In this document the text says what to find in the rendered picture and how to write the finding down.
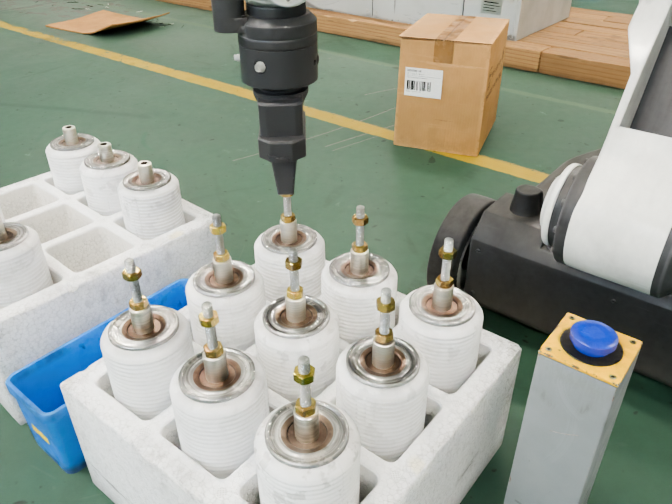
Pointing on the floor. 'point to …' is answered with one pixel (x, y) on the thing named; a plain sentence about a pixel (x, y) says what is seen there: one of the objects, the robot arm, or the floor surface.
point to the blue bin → (38, 422)
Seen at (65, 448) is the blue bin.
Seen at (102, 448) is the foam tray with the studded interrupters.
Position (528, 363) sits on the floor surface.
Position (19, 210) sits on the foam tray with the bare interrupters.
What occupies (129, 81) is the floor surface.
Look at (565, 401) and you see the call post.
